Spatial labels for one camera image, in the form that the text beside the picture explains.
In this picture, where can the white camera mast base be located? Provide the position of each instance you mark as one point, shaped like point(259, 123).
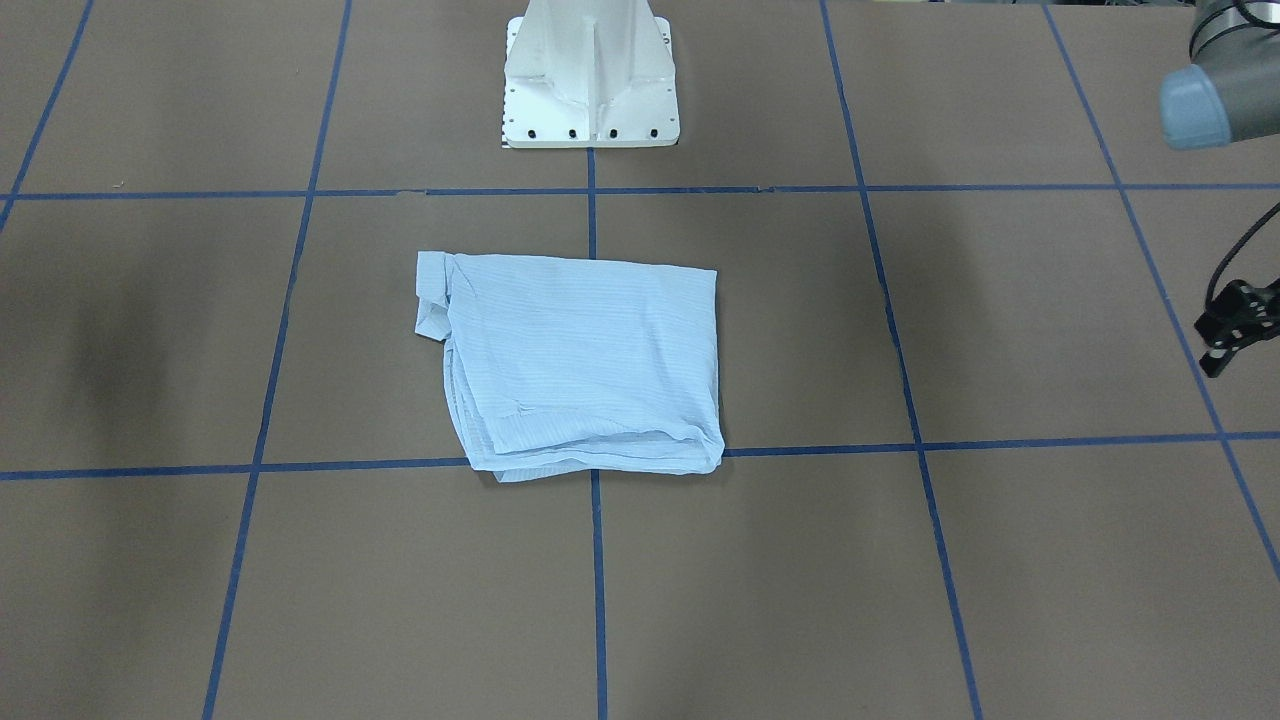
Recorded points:
point(589, 75)

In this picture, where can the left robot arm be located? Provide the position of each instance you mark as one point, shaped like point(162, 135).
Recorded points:
point(1228, 93)

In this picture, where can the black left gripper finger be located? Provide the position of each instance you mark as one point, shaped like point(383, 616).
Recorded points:
point(1240, 315)

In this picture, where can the light blue button shirt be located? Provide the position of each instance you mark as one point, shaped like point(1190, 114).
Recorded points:
point(554, 365)

